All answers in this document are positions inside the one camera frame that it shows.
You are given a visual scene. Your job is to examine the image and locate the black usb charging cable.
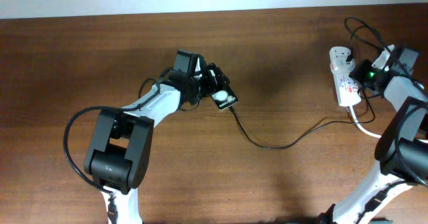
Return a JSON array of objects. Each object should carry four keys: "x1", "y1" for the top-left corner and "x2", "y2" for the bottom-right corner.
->
[{"x1": 229, "y1": 25, "x2": 377, "y2": 150}]

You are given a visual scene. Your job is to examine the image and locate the white power strip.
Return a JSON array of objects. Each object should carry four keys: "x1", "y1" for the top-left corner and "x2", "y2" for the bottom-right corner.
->
[{"x1": 330, "y1": 58, "x2": 361, "y2": 107}]

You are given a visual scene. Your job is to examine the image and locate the black smartphone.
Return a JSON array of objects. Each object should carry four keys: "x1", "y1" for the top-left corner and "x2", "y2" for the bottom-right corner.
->
[{"x1": 211, "y1": 86, "x2": 239, "y2": 110}]

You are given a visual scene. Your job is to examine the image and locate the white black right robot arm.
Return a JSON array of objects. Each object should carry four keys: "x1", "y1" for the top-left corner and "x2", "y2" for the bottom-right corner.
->
[{"x1": 316, "y1": 45, "x2": 427, "y2": 223}]

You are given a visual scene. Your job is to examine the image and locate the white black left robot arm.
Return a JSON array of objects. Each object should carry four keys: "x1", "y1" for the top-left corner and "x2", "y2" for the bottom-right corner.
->
[{"x1": 84, "y1": 50, "x2": 236, "y2": 223}]

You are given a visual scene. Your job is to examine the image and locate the white power strip cord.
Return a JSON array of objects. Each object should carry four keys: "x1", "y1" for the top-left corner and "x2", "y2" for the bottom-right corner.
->
[{"x1": 346, "y1": 105, "x2": 384, "y2": 138}]

